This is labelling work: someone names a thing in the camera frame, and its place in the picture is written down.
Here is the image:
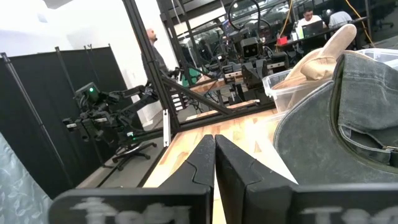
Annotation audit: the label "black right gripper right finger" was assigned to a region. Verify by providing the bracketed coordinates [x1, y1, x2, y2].
[215, 134, 398, 224]

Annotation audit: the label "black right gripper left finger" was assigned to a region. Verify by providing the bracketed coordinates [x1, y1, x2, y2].
[48, 134, 216, 224]

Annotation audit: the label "grey denim cap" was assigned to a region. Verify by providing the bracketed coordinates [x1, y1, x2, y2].
[272, 51, 398, 185]

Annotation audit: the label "beige cotton cap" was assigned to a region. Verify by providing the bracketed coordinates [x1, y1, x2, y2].
[272, 23, 358, 110]

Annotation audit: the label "black office chair base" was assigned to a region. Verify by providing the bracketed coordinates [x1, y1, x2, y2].
[111, 141, 159, 171]

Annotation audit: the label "clear plastic container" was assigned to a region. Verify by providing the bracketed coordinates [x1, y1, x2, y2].
[262, 48, 398, 113]

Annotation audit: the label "standing person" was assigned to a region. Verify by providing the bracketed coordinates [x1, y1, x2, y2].
[141, 27, 171, 80]

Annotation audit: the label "black room divider panels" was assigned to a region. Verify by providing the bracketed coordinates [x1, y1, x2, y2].
[0, 44, 133, 200]

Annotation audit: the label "grey patterned cloth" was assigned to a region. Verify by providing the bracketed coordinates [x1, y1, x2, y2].
[0, 132, 54, 224]

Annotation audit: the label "black laptop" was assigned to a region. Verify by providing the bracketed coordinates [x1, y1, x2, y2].
[300, 20, 325, 39]

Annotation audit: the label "seated person behind laptop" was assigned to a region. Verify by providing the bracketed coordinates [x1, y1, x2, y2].
[296, 7, 328, 30]

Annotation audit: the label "seated person facing away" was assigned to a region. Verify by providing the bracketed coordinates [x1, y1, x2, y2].
[328, 9, 354, 29]

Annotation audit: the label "black aluminium table frame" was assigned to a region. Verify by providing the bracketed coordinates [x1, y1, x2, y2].
[122, 0, 278, 149]

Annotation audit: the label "yellow cable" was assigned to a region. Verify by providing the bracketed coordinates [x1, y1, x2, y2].
[344, 0, 376, 48]
[277, 0, 295, 39]

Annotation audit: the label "black looped cable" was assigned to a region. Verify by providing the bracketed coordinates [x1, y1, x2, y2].
[227, 0, 262, 32]

